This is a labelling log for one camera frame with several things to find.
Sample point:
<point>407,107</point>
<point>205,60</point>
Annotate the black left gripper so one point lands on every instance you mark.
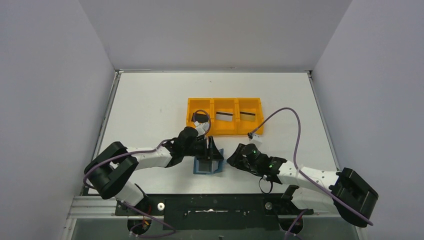
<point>205,149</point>

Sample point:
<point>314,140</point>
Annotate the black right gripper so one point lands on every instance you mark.
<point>240,157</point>

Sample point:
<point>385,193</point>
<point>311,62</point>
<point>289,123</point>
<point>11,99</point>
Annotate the blue leather card holder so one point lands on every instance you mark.
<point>203,167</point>

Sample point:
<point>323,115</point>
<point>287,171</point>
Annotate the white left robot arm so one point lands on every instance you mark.
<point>109,173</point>

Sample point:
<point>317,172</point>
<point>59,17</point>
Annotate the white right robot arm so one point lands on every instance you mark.
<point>338,192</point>

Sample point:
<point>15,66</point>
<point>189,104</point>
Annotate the black card in tray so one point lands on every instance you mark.
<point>200,117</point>

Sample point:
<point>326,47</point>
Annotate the silver striped card middle compartment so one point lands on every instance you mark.
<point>224,116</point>

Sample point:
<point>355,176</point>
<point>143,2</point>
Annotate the yellow three-compartment plastic tray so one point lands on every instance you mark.
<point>237,127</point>

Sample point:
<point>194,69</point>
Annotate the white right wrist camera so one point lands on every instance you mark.
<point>255,139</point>

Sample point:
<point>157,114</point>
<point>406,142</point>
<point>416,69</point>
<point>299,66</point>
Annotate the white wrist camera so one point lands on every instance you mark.
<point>202,127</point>
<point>255,139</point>

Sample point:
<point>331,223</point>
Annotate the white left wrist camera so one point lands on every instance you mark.
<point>202,127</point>

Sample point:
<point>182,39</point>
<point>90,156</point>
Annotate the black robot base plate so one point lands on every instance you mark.
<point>161,215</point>

